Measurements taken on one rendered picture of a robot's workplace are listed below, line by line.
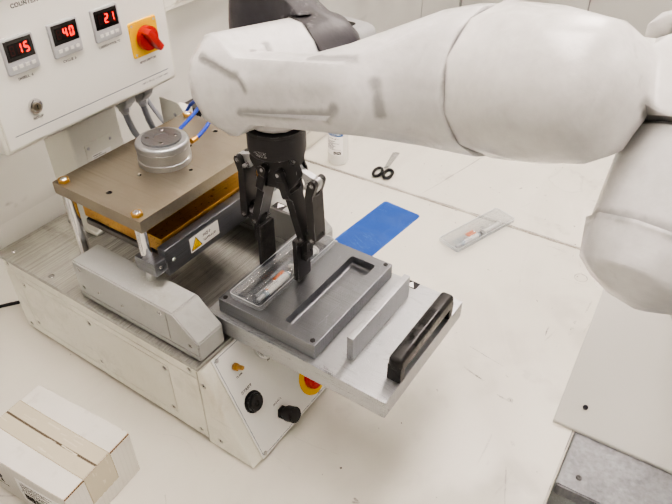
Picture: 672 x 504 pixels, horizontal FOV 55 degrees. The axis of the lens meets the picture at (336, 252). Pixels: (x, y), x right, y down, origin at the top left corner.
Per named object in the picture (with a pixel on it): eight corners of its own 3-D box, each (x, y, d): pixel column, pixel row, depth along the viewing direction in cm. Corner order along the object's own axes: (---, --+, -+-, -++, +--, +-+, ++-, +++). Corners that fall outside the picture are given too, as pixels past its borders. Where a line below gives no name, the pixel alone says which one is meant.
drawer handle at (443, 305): (385, 378, 82) (387, 356, 79) (439, 310, 92) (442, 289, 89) (399, 384, 81) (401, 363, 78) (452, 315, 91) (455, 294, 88)
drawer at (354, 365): (209, 329, 94) (202, 289, 89) (298, 251, 108) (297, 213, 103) (384, 422, 81) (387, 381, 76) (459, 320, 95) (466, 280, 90)
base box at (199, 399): (30, 328, 120) (0, 255, 109) (175, 229, 144) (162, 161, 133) (253, 470, 96) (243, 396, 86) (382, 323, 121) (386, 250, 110)
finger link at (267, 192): (266, 170, 82) (258, 164, 83) (253, 229, 91) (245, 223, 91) (285, 157, 85) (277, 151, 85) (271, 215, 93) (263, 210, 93)
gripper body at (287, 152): (229, 124, 79) (236, 188, 85) (284, 142, 76) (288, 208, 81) (267, 102, 84) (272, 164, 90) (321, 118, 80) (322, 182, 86)
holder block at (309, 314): (219, 311, 91) (217, 297, 90) (303, 240, 104) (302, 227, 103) (314, 359, 84) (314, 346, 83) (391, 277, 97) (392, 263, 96)
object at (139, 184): (41, 219, 101) (16, 145, 92) (183, 139, 121) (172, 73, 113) (151, 275, 90) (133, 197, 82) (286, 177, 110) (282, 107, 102)
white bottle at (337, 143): (337, 154, 170) (337, 103, 161) (351, 160, 168) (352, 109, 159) (324, 161, 167) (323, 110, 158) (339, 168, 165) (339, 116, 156)
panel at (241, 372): (262, 459, 97) (209, 361, 90) (367, 339, 117) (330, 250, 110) (271, 462, 96) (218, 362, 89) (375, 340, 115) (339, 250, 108)
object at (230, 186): (87, 223, 100) (71, 170, 94) (188, 162, 114) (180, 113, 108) (167, 262, 92) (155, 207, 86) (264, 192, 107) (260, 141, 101)
